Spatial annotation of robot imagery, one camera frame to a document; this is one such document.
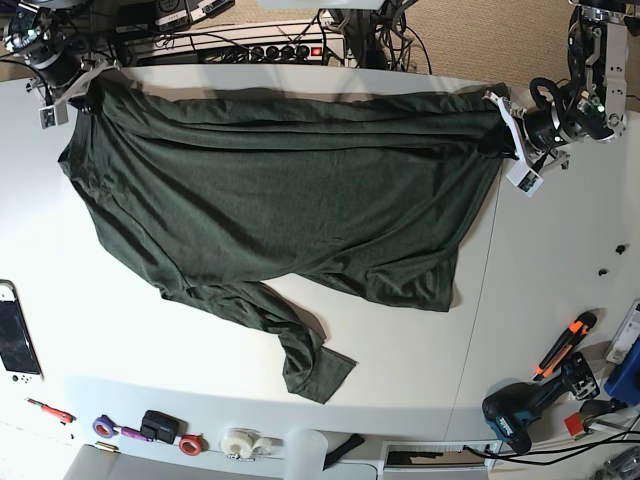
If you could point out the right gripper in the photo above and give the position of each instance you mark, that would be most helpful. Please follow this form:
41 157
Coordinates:
70 76

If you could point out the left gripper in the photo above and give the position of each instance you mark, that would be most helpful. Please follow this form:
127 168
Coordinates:
532 136

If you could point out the dark green t-shirt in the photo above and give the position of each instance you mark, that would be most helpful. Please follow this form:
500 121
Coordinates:
208 199

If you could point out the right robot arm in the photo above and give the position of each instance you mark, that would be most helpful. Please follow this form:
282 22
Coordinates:
60 44

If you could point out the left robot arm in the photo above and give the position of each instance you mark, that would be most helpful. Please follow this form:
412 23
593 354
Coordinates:
591 104

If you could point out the black power strip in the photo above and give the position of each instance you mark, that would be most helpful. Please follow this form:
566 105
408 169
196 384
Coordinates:
299 54

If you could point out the orange black utility knife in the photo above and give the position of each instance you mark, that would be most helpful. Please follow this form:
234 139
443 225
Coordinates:
565 343

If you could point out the teal black power drill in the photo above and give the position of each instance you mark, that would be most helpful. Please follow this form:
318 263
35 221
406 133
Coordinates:
510 411

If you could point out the blue box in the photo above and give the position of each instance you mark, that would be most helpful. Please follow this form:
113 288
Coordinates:
623 381

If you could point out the white handheld game console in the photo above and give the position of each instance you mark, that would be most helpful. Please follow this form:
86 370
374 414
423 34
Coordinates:
18 354

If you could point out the red square tag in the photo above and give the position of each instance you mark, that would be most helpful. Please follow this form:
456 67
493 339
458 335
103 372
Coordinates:
574 424

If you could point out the red screwdriver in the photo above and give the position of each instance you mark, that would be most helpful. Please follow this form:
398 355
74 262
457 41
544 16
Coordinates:
63 417

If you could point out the purple tape roll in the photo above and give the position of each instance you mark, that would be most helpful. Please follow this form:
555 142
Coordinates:
104 427

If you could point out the red tape roll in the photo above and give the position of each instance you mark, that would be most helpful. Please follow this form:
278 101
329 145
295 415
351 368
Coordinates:
191 445

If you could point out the white tape dispenser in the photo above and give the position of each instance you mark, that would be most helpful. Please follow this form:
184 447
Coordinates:
245 444

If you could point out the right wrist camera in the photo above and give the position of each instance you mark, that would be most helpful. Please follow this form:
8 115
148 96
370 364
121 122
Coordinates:
53 115

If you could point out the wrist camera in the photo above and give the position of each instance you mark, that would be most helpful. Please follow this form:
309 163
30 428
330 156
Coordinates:
524 181
53 115

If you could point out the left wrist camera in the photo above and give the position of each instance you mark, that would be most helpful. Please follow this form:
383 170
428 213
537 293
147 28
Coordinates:
524 181

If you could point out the black action camera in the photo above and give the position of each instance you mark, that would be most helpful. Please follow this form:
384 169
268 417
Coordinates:
158 426

